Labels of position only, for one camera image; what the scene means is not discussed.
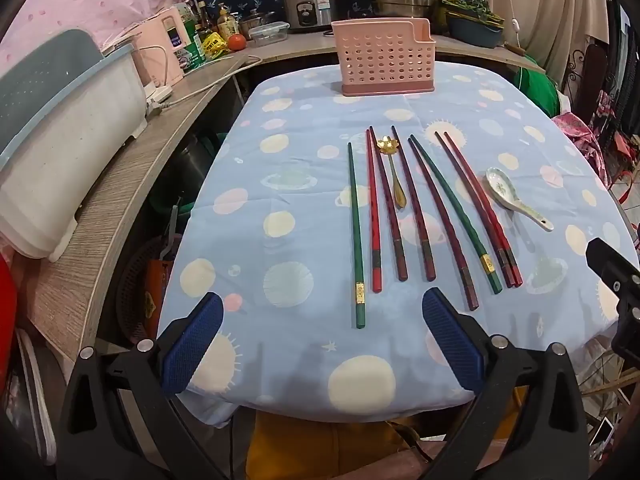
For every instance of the white carton box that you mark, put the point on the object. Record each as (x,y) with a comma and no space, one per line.
(182,10)

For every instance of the orange box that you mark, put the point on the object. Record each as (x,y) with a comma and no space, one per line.
(159,295)

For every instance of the wooden counter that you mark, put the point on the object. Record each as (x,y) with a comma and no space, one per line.
(150,125)

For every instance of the dark red chopstick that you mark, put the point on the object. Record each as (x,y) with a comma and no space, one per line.
(413,210)
(390,220)
(441,220)
(473,210)

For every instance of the white ceramic soup spoon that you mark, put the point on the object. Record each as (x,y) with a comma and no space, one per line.
(502,182)

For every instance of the pink electric kettle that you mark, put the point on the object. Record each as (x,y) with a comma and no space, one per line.
(160,50)

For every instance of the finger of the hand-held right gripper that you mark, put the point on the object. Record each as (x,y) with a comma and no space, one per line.
(612,267)

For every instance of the green chopstick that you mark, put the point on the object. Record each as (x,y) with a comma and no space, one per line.
(453,210)
(356,240)

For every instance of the beige curtain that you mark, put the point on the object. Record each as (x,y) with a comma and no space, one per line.
(550,0)

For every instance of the pink printed cloth bag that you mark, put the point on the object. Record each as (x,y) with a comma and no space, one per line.
(580,135)

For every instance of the dark wooden chair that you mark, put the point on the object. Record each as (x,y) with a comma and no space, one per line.
(595,70)

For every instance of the blue planet print tablecloth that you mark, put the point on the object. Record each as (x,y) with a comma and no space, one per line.
(300,210)

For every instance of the white and blue plastic bin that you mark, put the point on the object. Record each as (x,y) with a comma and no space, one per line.
(65,135)

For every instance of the small steel lidded pot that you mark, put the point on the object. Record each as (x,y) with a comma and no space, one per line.
(255,22)

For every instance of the green leafy vegetables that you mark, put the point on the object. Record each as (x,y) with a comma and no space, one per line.
(475,10)

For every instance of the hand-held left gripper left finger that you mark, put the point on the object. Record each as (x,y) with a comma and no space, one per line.
(192,345)

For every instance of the yellow snack packet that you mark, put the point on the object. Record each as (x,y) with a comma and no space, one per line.
(214,45)

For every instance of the yellow oil bottle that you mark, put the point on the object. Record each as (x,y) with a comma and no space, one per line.
(227,25)

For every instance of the blue plastic basin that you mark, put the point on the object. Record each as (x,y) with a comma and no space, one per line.
(472,35)

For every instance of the steel rice cooker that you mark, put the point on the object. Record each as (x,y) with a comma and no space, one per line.
(310,5)

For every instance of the pink perforated utensil basket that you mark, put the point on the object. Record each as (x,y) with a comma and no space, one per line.
(385,60)

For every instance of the dark sauce bottle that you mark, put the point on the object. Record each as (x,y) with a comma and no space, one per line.
(202,15)

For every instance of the gold flower spoon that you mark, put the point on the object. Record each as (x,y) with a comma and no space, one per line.
(397,187)

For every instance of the white power strip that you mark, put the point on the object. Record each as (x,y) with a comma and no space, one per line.
(159,97)

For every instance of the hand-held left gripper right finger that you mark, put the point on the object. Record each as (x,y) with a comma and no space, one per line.
(452,345)

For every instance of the green plastic bag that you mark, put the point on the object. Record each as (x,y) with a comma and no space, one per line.
(540,92)

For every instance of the red tomato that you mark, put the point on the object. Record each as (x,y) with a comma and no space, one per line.
(237,41)

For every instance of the clear food container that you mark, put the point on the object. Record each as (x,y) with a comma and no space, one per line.
(270,32)

